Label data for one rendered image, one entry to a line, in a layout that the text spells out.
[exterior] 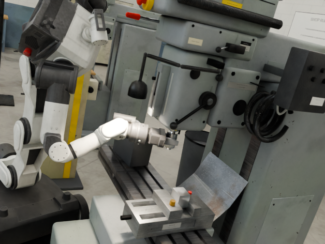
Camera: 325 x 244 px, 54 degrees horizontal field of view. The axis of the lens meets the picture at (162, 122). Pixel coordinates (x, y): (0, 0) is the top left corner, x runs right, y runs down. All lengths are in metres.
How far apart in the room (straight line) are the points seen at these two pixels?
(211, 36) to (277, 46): 0.34
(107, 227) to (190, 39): 0.82
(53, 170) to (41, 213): 1.41
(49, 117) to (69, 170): 2.06
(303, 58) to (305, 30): 5.32
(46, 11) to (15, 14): 8.77
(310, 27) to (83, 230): 5.57
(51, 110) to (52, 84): 0.10
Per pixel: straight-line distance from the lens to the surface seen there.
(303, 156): 1.61
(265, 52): 1.39
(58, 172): 3.32
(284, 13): 6.92
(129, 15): 1.28
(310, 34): 6.40
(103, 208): 1.52
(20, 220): 1.87
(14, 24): 10.16
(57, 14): 1.39
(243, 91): 1.36
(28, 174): 1.98
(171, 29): 1.23
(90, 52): 1.40
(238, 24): 1.25
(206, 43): 1.20
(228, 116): 1.36
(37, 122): 1.76
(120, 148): 1.81
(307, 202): 1.82
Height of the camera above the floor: 1.72
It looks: 18 degrees down
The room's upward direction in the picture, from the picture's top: 13 degrees clockwise
